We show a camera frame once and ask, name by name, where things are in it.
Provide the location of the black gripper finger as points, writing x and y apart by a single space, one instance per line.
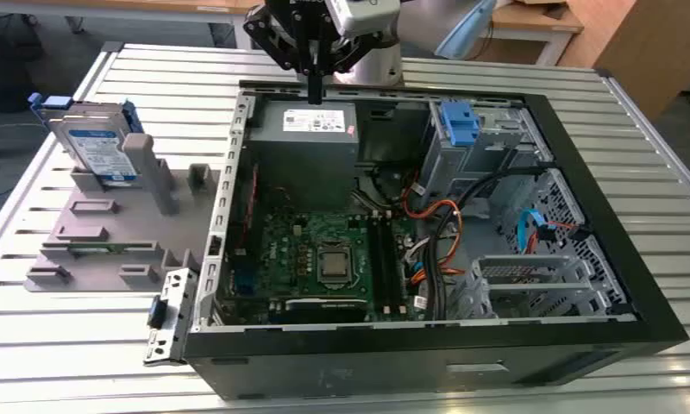
276 47
320 90

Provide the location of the hard disk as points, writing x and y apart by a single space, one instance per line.
100 151

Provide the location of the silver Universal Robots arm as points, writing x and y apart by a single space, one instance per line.
373 64

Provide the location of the metal disk bay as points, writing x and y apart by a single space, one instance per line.
524 260

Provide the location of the grey power supply unit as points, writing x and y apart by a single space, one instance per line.
298 164

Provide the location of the white-framed wooden desk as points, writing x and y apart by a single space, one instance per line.
166 5
524 21

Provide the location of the blue drive latch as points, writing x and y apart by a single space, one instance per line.
457 125

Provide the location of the metal drive cage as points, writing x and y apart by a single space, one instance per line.
448 164

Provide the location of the table corner cap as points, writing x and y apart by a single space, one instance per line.
110 46
602 73

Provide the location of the green motherboard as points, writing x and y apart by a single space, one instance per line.
288 235

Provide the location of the silver CPU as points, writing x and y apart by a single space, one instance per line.
334 263

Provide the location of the black RAM slot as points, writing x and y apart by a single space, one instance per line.
392 259
377 259

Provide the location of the black CPU socket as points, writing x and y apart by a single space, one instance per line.
336 282

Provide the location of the grey parts rack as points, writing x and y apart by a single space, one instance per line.
126 241

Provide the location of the black graphics card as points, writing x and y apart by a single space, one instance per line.
321 307

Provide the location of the green RAM stick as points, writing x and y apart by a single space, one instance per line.
114 247

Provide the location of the brown wooden cabinet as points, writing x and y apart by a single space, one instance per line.
655 43

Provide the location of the black open PC case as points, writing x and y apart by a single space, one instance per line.
380 362

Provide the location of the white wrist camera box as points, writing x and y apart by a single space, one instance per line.
362 17

